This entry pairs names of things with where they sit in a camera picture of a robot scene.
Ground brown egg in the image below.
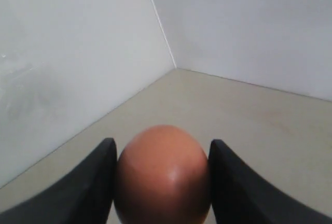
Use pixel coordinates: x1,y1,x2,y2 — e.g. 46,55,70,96
114,124,211,223

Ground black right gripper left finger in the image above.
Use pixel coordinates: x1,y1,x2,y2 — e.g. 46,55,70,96
1,138,117,223

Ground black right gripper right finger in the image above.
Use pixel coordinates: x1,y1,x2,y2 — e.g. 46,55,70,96
209,139,331,223

